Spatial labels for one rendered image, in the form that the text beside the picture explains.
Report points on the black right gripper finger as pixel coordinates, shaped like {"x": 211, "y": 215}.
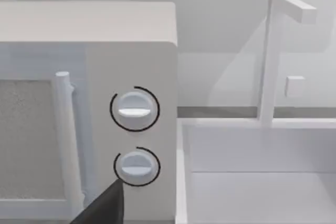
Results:
{"x": 105, "y": 205}

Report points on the small pale microwave knob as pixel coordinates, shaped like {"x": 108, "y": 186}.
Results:
{"x": 136, "y": 166}

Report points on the large pale microwave knob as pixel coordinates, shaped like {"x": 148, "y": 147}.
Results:
{"x": 134, "y": 109}

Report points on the pale microwave door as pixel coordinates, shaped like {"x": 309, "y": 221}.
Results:
{"x": 31, "y": 134}

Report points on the pale microwave oven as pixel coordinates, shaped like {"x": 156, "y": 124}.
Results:
{"x": 147, "y": 61}

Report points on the white sink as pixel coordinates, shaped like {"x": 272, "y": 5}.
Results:
{"x": 257, "y": 171}

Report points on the tall white tap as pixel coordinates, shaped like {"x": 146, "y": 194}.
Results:
{"x": 270, "y": 58}

